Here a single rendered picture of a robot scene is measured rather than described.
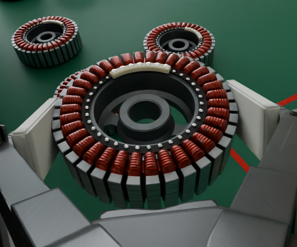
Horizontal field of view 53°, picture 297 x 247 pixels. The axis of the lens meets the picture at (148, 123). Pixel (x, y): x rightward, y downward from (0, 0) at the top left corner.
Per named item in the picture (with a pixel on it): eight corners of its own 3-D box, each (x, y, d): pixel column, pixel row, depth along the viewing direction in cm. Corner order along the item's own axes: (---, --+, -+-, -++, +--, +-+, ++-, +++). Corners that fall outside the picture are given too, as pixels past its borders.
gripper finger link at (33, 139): (39, 190, 14) (24, 191, 14) (67, 137, 21) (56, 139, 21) (26, 132, 13) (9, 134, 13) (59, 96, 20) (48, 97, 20)
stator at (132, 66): (253, 203, 17) (269, 167, 14) (56, 224, 17) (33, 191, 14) (209, 78, 24) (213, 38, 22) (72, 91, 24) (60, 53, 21)
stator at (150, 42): (172, 90, 44) (172, 70, 41) (132, 55, 50) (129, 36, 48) (227, 61, 48) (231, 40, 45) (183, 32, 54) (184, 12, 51)
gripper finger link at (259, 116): (265, 107, 14) (281, 106, 14) (223, 80, 20) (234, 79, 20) (263, 166, 15) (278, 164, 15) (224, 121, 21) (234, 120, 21)
